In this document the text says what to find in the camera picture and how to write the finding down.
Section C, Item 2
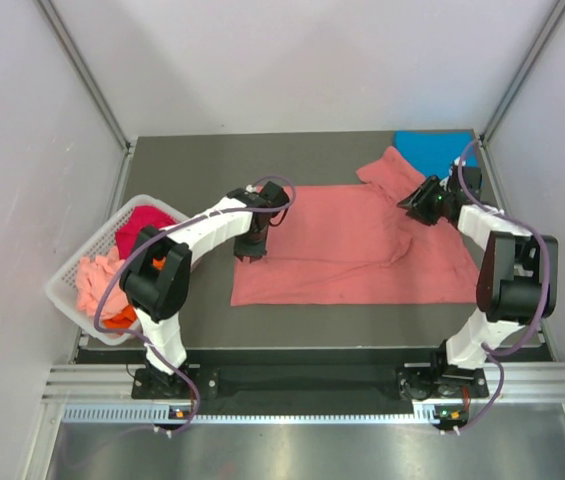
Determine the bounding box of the salmon pink t shirt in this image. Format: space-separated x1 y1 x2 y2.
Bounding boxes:
231 147 479 307

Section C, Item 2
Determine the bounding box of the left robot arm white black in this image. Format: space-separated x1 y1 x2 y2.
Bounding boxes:
119 176 296 398

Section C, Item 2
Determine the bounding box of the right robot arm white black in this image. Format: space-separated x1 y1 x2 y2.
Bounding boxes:
396 163 559 401

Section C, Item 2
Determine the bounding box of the folded blue t shirt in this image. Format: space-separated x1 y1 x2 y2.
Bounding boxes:
393 130 474 179

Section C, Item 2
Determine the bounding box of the magenta t shirt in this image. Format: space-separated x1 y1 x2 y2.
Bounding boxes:
114 204 179 261

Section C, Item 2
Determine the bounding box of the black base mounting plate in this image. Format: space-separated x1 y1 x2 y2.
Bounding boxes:
131 347 553 416

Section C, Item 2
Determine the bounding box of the orange t shirt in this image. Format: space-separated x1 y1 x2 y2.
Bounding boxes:
101 254 166 332

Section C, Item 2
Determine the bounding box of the light peach t shirt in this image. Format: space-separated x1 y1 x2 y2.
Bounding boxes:
75 253 108 317

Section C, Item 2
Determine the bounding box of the white plastic laundry basket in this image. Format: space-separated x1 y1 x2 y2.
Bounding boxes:
45 194 187 346

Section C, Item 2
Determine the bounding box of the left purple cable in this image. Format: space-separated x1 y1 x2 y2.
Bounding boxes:
94 174 297 436

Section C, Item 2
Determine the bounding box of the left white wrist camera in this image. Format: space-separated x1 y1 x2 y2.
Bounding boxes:
245 184 262 196

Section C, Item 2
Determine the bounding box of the grey slotted cable duct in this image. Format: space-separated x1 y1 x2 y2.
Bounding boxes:
62 403 462 425

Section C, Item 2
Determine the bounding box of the right aluminium frame post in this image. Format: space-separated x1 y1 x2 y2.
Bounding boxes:
480 0 565 147

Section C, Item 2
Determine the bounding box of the aluminium frame post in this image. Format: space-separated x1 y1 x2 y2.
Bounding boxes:
480 0 565 147
33 0 131 152

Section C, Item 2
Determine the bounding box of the left aluminium frame post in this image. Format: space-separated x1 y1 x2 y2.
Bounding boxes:
33 0 131 152

